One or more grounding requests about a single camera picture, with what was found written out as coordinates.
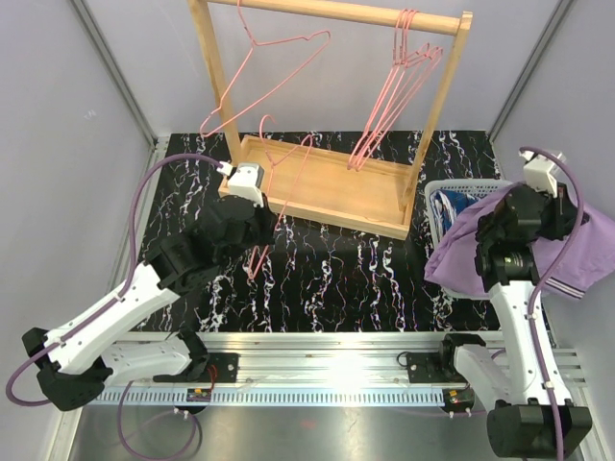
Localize aluminium mounting rail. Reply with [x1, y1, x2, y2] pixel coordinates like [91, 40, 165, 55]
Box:
[64, 328, 590, 388]

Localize white plastic basket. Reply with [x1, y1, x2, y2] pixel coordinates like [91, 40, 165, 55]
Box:
[425, 179, 510, 248]

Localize purple cable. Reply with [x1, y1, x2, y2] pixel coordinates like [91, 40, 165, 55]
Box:
[521, 146, 587, 460]
[5, 153, 227, 455]

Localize blue patterned trousers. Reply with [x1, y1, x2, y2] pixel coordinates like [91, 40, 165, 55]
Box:
[427, 186, 499, 239]

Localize pink hanger holding purple trousers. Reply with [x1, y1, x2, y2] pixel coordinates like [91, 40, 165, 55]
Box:
[247, 114, 315, 282]

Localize pink empty hanger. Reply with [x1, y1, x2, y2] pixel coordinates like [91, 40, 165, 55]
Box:
[354, 9, 446, 172]
[350, 9, 438, 172]
[346, 9, 431, 172]

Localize black marble pattern mat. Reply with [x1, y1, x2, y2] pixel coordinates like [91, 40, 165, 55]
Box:
[132, 131, 501, 333]

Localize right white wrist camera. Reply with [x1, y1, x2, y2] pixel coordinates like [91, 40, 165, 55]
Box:
[519, 149, 560, 198]

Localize pink wire hanger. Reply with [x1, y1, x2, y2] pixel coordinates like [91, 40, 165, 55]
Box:
[190, 1, 332, 137]

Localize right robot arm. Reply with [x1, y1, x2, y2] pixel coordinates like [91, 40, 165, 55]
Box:
[435, 182, 592, 460]

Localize wooden clothes rack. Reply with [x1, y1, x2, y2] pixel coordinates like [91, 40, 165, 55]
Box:
[219, 1, 473, 240]

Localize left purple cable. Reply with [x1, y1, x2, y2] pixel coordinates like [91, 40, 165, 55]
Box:
[5, 153, 227, 455]

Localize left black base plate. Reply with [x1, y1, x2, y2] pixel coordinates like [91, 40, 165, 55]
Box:
[152, 351, 240, 384]

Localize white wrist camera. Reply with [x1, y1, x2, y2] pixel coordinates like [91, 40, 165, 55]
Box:
[216, 162, 265, 207]
[519, 149, 560, 198]

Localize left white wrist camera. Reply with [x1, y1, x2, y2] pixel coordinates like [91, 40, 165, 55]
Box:
[216, 162, 265, 207]

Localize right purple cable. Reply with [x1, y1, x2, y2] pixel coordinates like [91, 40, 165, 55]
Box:
[521, 146, 587, 460]

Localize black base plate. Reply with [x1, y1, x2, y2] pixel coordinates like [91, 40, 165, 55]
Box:
[396, 352, 465, 384]
[152, 351, 240, 384]

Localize white slotted cable duct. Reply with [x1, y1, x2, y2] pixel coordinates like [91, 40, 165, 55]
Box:
[94, 386, 444, 407]

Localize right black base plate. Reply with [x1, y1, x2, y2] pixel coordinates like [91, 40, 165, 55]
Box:
[396, 352, 465, 384]

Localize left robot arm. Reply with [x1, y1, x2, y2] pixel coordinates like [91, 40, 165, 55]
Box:
[22, 195, 278, 411]

